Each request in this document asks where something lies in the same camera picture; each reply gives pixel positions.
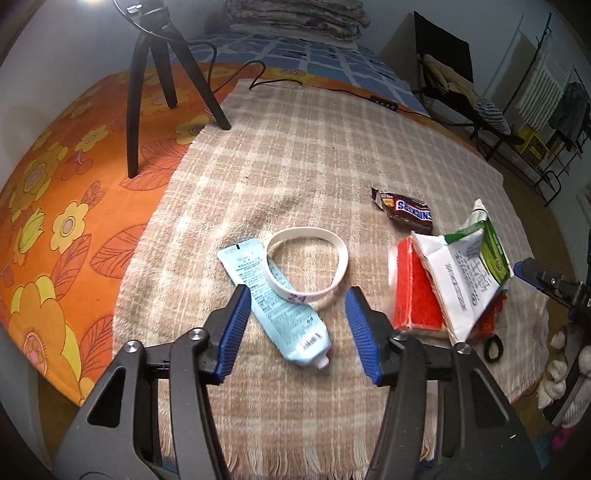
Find white wristband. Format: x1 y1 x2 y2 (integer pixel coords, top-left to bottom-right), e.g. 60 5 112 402
262 226 349 304

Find red cardboard box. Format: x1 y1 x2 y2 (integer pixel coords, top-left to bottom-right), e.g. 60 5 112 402
389 235 507 339

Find green white milk carton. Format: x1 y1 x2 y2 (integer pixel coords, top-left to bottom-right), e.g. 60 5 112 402
411 199 514 344

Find light blue toothpaste tube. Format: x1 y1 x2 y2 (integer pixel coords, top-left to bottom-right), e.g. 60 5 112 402
217 239 332 370

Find beige plaid woven blanket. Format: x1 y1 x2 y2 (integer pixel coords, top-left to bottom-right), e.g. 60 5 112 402
114 82 532 479

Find white plush slippers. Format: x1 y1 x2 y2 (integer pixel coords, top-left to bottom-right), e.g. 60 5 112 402
537 325 590 428

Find yellow box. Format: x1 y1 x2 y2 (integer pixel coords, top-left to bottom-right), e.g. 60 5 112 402
516 125 549 167

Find snickers bar wrapper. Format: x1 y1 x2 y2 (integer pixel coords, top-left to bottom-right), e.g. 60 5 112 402
370 188 434 235

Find black metal clothes rack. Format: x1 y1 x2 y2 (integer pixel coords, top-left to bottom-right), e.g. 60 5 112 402
484 14 590 207

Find dark jacket on rack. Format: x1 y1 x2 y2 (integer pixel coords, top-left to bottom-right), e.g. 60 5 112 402
549 82 589 151

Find striped garment on chair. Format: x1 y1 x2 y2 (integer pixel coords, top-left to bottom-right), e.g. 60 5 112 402
475 97 512 135

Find orange floral bed sheet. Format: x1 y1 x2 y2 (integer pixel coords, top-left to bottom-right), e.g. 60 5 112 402
0 62 484 407

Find beige clothes on chair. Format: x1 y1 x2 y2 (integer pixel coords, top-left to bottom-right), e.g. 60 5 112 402
423 54 479 107

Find striped towel on rack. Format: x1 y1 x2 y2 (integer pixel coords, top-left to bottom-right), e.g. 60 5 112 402
515 33 572 130

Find black folding chair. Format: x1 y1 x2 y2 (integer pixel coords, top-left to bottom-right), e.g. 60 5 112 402
413 12 525 147

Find blue checkered bed sheet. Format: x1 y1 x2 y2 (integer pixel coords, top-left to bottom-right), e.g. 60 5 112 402
190 32 428 115

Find black tripod stand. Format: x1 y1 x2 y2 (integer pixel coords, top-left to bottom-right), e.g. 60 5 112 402
112 0 233 180

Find folded floral quilt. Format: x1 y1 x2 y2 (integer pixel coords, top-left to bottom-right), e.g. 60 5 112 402
224 0 370 41

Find black hair tie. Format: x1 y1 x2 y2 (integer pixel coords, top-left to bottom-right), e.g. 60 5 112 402
482 333 506 363

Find black power cable with switch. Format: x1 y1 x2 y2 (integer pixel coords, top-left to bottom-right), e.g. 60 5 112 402
184 38 433 119

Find white ring light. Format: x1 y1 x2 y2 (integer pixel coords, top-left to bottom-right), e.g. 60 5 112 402
78 0 109 5

